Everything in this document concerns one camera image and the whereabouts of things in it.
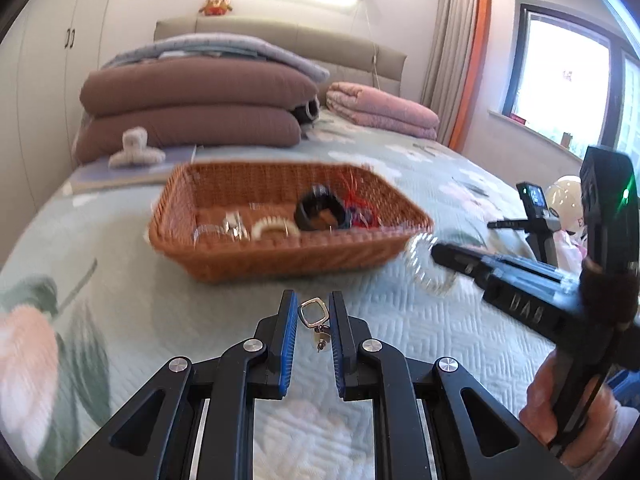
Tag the orange plush toy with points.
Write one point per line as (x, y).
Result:
(216, 6)

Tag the white wardrobe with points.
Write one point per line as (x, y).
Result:
(45, 60)

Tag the pink folded quilt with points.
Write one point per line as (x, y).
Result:
(380, 107)

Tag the beige curtain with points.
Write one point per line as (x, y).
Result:
(445, 50)

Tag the small red box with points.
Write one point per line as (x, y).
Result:
(517, 119)

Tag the orange curtain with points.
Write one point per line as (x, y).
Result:
(475, 60)

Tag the black stand with screen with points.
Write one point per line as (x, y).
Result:
(542, 230)

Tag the dark framed window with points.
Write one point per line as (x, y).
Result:
(565, 70)

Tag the light teal folded sheet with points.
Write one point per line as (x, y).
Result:
(210, 53)

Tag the white round helmet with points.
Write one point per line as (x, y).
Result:
(562, 200)

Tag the pink cloth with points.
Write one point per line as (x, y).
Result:
(572, 247)

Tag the green floral bedspread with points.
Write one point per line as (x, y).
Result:
(125, 270)

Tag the silver hair clip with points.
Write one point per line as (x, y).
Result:
(236, 222)

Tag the person's right hand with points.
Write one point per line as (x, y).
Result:
(537, 400)

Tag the small brown jar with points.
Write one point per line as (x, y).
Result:
(567, 140)

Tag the brown folded quilt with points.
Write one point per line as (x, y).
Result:
(200, 132)
(200, 87)

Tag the beige padded headboard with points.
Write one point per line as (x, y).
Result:
(340, 40)

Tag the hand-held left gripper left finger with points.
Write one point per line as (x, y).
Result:
(288, 345)

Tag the silver square earring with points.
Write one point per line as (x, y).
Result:
(319, 331)

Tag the white fluffy hair claw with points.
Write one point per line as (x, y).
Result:
(132, 150)

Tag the lavender book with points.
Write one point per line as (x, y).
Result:
(177, 157)

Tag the brown wicker basket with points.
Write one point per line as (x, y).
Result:
(300, 260)

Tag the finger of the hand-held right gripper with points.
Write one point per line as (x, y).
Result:
(460, 257)

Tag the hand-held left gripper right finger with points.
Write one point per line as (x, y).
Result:
(337, 350)

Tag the lavender printed blanket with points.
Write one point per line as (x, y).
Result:
(280, 52)

